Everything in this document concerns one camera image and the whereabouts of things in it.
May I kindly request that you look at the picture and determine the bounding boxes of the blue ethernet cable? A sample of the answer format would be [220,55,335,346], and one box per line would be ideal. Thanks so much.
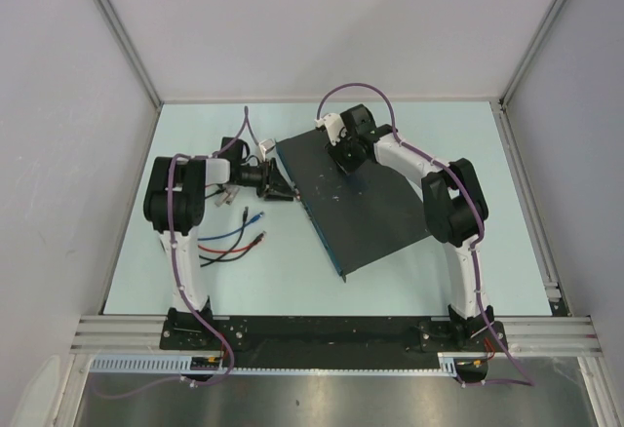
[198,211,267,243]

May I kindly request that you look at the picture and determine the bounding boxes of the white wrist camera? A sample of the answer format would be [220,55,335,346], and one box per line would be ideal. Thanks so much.
[315,113,345,146]
[257,138,276,160]

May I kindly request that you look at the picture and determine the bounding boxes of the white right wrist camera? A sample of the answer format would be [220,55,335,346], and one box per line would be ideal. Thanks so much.
[315,113,345,146]

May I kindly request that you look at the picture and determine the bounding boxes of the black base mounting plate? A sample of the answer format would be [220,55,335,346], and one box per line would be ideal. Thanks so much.
[159,309,507,352]

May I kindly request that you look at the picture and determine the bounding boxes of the aluminium front frame rail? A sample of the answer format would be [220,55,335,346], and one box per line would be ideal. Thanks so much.
[70,316,602,357]

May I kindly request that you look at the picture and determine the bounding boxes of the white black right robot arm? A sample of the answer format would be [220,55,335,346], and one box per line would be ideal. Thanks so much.
[315,104,492,350]

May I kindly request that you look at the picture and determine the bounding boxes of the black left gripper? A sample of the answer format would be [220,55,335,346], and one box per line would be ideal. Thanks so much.
[234,158,296,202]

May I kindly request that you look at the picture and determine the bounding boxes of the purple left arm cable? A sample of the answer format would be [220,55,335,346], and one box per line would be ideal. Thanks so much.
[92,105,254,399]

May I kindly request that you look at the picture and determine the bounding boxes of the grey slotted cable duct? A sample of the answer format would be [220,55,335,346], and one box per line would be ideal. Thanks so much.
[90,351,482,377]

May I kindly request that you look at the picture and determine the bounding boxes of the small clear connector plug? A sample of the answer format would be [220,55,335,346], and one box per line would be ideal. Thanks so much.
[226,186,240,205]

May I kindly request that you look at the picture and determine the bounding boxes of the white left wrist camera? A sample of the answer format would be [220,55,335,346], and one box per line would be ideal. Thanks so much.
[257,138,276,160]

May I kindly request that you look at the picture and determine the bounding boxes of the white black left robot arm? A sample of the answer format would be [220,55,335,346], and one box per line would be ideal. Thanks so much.
[143,137,296,350]

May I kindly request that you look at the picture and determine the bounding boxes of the black ethernet cable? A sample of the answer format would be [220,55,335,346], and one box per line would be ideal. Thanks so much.
[198,187,253,265]
[199,231,268,267]

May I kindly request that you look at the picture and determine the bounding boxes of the dark network switch box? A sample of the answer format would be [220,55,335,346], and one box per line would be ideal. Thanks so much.
[277,130,430,279]

